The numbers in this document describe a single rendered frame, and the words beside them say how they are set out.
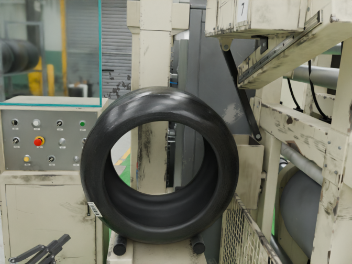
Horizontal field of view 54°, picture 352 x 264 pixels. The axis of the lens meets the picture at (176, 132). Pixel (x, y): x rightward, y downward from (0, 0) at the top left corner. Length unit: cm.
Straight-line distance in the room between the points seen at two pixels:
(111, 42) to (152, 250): 964
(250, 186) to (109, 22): 957
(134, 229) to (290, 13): 82
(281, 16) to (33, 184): 157
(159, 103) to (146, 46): 40
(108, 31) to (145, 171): 943
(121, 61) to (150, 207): 935
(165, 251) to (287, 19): 97
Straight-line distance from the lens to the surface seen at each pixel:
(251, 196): 158
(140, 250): 144
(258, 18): 87
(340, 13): 83
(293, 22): 90
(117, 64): 1073
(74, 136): 194
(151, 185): 156
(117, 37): 1072
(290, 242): 209
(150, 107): 109
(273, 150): 156
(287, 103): 464
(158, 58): 144
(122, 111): 111
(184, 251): 145
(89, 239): 211
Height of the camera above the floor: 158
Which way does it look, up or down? 14 degrees down
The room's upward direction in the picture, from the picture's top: 2 degrees clockwise
